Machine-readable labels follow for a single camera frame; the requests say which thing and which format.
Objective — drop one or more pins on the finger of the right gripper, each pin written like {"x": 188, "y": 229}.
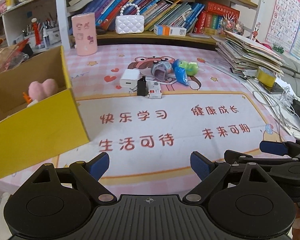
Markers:
{"x": 233, "y": 157}
{"x": 289, "y": 148}

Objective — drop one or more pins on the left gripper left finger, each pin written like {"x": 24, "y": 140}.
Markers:
{"x": 87, "y": 176}

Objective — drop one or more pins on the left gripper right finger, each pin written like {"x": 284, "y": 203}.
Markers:
{"x": 212, "y": 176}

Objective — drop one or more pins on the small pink plush toy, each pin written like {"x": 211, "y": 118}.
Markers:
{"x": 39, "y": 91}

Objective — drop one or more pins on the blue plastic packet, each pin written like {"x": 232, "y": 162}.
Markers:
{"x": 179, "y": 68}

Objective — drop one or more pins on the staples box with cat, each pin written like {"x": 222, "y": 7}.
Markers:
{"x": 154, "y": 89}

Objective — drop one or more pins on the black binder clip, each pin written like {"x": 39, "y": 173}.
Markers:
{"x": 141, "y": 88}

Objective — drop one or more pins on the white charger cube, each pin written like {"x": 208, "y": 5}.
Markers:
{"x": 129, "y": 78}

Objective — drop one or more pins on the grey purple toy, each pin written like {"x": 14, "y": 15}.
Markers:
{"x": 161, "y": 70}

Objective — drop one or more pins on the green frog toy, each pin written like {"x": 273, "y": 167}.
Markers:
{"x": 191, "y": 68}

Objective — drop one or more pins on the black smartphone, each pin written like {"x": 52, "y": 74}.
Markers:
{"x": 276, "y": 89}

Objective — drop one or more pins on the yellow tape roll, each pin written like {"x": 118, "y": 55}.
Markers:
{"x": 266, "y": 77}

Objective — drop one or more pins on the yellow cardboard box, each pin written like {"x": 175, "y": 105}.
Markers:
{"x": 32, "y": 134}

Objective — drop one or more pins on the pink printed desk mat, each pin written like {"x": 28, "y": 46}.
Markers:
{"x": 150, "y": 140}

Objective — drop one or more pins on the stack of papers and books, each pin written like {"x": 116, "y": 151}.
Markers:
{"x": 244, "y": 54}

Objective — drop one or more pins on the alphabet poster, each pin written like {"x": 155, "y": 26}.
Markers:
{"x": 284, "y": 23}

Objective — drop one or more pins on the clear plastic bag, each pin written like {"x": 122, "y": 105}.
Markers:
{"x": 11, "y": 57}

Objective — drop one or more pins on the orange blue medicine box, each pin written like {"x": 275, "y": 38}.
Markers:
{"x": 166, "y": 30}

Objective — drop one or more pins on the wooden bookshelf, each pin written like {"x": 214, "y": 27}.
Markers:
{"x": 201, "y": 25}

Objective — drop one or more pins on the pink sticker cylinder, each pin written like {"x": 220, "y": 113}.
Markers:
{"x": 84, "y": 32}

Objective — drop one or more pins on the red dictionary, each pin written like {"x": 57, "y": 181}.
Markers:
{"x": 222, "y": 10}

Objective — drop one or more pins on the white quilted pearl purse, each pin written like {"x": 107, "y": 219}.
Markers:
{"x": 129, "y": 24}

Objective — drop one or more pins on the white cubby shelf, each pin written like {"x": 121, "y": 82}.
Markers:
{"x": 16, "y": 26}

